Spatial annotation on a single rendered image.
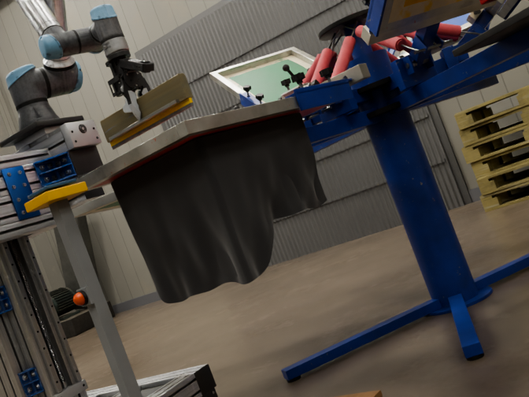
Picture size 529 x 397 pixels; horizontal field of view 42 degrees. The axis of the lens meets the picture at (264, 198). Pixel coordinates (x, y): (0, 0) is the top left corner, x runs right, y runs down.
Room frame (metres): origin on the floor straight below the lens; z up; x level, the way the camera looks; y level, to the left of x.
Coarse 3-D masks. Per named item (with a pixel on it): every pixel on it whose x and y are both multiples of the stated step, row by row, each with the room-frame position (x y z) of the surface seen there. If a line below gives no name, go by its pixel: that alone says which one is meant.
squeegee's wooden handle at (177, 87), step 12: (168, 84) 1.99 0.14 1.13; (180, 84) 1.96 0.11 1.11; (144, 96) 2.07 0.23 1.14; (156, 96) 2.03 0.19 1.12; (168, 96) 2.00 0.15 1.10; (180, 96) 1.97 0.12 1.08; (192, 96) 1.98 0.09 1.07; (144, 108) 2.08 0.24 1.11; (156, 108) 2.05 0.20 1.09; (108, 120) 2.20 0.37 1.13; (120, 120) 2.16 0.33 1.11; (132, 120) 2.13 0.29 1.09; (108, 132) 2.21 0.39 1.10
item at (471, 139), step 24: (504, 96) 5.28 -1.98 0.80; (528, 96) 5.20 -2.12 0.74; (456, 120) 5.49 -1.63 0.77; (480, 120) 5.40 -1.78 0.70; (528, 120) 5.24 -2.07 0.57; (480, 144) 5.47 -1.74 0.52; (504, 144) 6.00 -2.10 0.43; (528, 144) 5.29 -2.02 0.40; (480, 168) 5.53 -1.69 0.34; (504, 168) 5.43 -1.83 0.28; (504, 192) 5.75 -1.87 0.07; (528, 192) 5.64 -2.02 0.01
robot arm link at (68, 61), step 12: (48, 0) 2.40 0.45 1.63; (60, 0) 2.42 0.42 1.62; (60, 12) 2.44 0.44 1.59; (48, 60) 2.54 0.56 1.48; (60, 60) 2.54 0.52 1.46; (72, 60) 2.57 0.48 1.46; (48, 72) 2.55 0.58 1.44; (60, 72) 2.55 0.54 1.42; (72, 72) 2.58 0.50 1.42; (60, 84) 2.57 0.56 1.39; (72, 84) 2.60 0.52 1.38
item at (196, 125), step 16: (224, 112) 1.92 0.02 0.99; (240, 112) 1.96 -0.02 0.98; (256, 112) 2.01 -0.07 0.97; (272, 112) 2.06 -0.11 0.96; (288, 112) 2.17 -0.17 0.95; (176, 128) 1.83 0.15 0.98; (192, 128) 1.82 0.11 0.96; (208, 128) 1.86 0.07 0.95; (144, 144) 1.92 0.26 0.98; (160, 144) 1.88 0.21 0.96; (112, 160) 2.03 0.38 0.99; (128, 160) 1.98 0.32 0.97; (96, 176) 2.10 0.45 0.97; (112, 176) 2.10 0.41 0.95
